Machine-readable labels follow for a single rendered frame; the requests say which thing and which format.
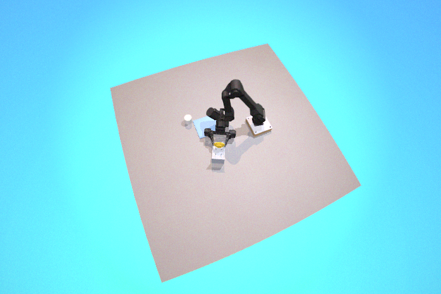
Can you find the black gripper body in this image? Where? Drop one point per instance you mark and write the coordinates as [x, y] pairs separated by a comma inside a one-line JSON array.
[[219, 131]]

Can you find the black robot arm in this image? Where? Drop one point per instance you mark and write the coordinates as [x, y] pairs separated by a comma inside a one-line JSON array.
[[236, 89]]

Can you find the grey dish rack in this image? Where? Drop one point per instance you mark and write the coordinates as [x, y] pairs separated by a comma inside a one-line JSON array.
[[218, 155]]

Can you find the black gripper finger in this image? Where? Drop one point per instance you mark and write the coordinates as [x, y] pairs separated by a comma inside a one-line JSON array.
[[211, 136], [228, 136]]

